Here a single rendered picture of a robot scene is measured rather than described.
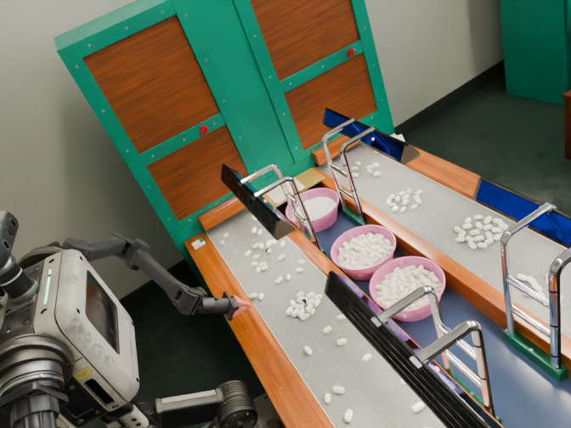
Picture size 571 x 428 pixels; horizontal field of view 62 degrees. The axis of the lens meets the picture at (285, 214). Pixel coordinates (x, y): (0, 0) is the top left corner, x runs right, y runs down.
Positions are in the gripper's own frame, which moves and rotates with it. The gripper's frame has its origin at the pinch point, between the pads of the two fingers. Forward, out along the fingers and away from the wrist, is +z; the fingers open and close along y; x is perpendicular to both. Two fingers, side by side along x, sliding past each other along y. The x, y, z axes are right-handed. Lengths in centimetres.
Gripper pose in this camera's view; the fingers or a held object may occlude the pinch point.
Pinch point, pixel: (248, 306)
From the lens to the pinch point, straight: 182.8
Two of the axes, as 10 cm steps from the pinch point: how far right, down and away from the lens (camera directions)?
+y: -4.3, -4.2, 8.0
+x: -3.1, 9.0, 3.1
